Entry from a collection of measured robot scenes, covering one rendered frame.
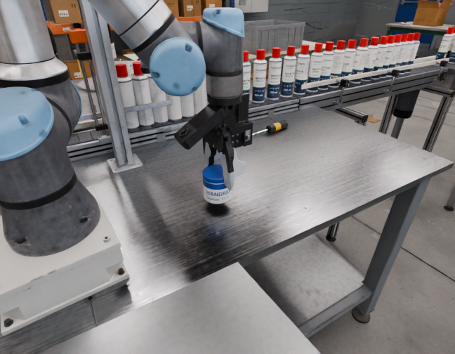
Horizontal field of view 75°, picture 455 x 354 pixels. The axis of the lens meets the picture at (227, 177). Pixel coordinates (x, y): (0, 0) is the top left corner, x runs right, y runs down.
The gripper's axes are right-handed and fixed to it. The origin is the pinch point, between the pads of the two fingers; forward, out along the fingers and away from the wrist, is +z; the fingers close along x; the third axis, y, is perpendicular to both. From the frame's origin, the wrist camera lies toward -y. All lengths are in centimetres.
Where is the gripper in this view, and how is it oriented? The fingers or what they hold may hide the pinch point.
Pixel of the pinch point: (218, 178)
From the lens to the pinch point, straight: 70.7
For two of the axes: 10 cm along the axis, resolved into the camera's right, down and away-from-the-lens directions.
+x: -5.6, -4.4, 7.0
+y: 8.3, -3.0, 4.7
